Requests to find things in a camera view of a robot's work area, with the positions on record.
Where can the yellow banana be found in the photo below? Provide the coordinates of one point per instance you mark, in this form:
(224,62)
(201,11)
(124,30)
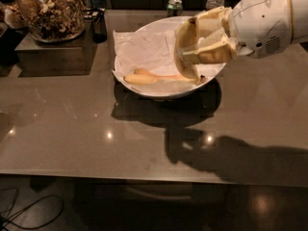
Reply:
(141,79)
(185,43)

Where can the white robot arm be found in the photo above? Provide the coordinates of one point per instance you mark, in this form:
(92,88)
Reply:
(299,16)

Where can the middle orange-yellow banana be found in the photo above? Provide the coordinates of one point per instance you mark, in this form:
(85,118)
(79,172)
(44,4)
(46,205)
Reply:
(142,71)

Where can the glass jar of nuts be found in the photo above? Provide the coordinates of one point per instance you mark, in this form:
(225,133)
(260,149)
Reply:
(52,21)

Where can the dark box pedestal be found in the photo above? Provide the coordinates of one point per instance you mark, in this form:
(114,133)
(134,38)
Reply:
(69,58)

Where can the white bowl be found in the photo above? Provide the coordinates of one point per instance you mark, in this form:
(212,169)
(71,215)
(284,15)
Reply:
(154,90)

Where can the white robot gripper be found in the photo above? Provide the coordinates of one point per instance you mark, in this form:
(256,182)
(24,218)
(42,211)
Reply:
(261,23)

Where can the green soda can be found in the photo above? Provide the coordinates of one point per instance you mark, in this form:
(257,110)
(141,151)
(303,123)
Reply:
(174,8)

